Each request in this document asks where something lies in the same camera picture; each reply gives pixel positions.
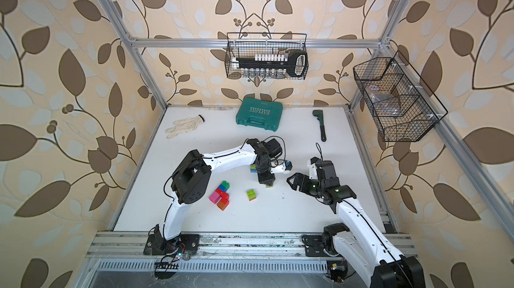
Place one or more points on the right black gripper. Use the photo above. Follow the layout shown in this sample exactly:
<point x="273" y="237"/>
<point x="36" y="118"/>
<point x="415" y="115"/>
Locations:
<point x="304" y="185"/>

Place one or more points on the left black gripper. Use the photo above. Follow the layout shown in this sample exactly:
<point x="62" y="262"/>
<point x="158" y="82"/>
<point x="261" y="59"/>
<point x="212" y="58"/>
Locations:
<point x="267" y="180"/>

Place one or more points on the green square lego brick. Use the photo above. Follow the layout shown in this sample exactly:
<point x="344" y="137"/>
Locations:
<point x="225" y="185"/>

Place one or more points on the red long lego brick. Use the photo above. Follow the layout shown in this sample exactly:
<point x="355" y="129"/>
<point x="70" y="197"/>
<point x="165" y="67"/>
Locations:
<point x="224" y="194"/>

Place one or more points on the pink lego brick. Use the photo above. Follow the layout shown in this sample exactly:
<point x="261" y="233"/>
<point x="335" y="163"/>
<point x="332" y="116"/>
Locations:
<point x="215" y="197"/>

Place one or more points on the lime green small lego brick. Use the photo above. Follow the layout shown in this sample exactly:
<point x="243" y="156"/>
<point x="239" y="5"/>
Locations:
<point x="251" y="195"/>

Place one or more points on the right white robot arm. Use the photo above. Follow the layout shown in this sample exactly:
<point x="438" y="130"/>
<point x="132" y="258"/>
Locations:
<point x="356" y="238"/>

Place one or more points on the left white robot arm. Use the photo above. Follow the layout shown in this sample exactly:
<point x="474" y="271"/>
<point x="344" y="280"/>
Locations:
<point x="188" y="183"/>

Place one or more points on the green plastic tool case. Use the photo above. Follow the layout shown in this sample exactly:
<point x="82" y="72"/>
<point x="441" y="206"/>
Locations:
<point x="258" y="113"/>

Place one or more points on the green black wrench tool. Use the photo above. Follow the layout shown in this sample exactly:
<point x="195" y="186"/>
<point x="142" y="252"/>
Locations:
<point x="318" y="114"/>

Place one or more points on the small circuit board right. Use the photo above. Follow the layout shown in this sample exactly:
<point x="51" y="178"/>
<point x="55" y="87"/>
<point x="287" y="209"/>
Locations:
<point x="337" y="270"/>

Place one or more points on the small circuit board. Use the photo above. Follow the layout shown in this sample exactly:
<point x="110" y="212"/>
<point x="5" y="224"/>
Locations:
<point x="337" y="270"/>
<point x="167" y="266"/>

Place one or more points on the plastic bag in basket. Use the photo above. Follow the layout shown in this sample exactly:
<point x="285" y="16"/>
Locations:
<point x="385" y="104"/>

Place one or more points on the black white socket tool set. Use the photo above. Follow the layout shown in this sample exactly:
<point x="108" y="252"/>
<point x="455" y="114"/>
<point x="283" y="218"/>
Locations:
<point x="291" y="64"/>

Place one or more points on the small circuit board left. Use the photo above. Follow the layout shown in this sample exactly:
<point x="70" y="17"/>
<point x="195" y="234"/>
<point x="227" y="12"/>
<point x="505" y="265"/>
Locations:
<point x="167" y="266"/>

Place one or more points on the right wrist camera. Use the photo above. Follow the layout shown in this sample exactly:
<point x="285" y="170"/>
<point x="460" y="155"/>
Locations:
<point x="313" y="168"/>

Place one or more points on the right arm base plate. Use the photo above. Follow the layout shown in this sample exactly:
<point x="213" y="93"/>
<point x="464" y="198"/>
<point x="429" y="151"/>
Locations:
<point x="340" y="245"/>

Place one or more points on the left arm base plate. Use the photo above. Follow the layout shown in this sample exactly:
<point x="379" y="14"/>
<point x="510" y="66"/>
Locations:
<point x="172" y="244"/>

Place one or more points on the black wire basket right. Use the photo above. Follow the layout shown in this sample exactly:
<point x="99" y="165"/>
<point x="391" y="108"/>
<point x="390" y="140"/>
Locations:
<point x="402" y="105"/>

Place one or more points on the black wire basket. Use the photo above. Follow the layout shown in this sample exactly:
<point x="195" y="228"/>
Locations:
<point x="244" y="44"/>
<point x="402" y="105"/>

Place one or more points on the black wire basket centre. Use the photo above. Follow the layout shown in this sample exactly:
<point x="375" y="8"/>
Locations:
<point x="244" y="44"/>

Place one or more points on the aluminium front rail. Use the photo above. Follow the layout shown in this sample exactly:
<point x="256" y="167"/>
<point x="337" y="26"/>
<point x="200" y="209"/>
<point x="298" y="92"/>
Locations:
<point x="230" y="246"/>

